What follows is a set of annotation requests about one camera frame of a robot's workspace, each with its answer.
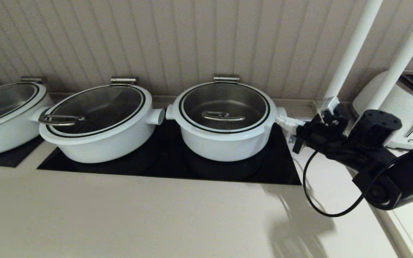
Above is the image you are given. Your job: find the small glass lid white rim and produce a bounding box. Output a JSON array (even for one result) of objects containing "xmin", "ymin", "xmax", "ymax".
[{"xmin": 173, "ymin": 82, "xmax": 278, "ymax": 135}]

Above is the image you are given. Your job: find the small round white pot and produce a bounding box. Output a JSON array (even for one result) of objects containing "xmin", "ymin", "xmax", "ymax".
[{"xmin": 166, "ymin": 104, "xmax": 288, "ymax": 162}]

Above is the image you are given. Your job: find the wide white pot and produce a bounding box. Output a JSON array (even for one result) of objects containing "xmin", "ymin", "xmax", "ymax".
[
  {"xmin": 29, "ymin": 106, "xmax": 165, "ymax": 164},
  {"xmin": 0, "ymin": 104, "xmax": 54, "ymax": 157}
]

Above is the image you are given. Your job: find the wide glass lid white rim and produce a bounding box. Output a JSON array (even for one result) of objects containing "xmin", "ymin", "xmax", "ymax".
[{"xmin": 39, "ymin": 84, "xmax": 152, "ymax": 145}]

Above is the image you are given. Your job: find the left white pot with lid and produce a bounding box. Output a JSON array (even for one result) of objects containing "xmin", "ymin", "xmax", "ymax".
[{"xmin": 0, "ymin": 82, "xmax": 47, "ymax": 133}]

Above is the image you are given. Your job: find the white toaster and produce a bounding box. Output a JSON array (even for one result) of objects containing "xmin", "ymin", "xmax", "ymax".
[{"xmin": 352, "ymin": 71, "xmax": 413, "ymax": 150}]

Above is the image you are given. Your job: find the white round pole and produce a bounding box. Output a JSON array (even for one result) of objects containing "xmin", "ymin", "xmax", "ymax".
[
  {"xmin": 321, "ymin": 0, "xmax": 383, "ymax": 104},
  {"xmin": 366, "ymin": 0, "xmax": 413, "ymax": 112}
]

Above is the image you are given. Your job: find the black glass cooktop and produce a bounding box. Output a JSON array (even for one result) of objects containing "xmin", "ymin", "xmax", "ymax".
[
  {"xmin": 37, "ymin": 120, "xmax": 302, "ymax": 186},
  {"xmin": 0, "ymin": 136, "xmax": 45, "ymax": 168}
]

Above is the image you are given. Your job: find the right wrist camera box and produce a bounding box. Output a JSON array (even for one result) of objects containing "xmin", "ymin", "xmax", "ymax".
[{"xmin": 317, "ymin": 96, "xmax": 350, "ymax": 124}]

